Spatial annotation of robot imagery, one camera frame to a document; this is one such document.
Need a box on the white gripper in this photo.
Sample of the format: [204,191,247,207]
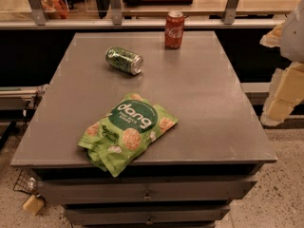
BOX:
[259,0,304,126]

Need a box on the green soda can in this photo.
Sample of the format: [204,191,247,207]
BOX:
[105,47,143,75]

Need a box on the red cola can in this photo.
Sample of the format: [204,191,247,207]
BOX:
[164,11,184,48]

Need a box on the grey drawer cabinet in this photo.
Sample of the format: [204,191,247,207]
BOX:
[11,31,276,228]

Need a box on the green rice chips bag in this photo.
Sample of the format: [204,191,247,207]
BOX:
[78,93,178,178]

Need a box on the orange plastic bag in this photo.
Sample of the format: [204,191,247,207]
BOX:
[40,0,68,19]

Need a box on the cream foam block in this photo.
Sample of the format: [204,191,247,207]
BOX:
[22,195,45,216]

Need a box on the black wire basket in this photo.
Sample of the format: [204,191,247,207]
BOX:
[13,170,37,195]

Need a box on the metal shelf rail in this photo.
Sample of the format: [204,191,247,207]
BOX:
[0,17,284,30]

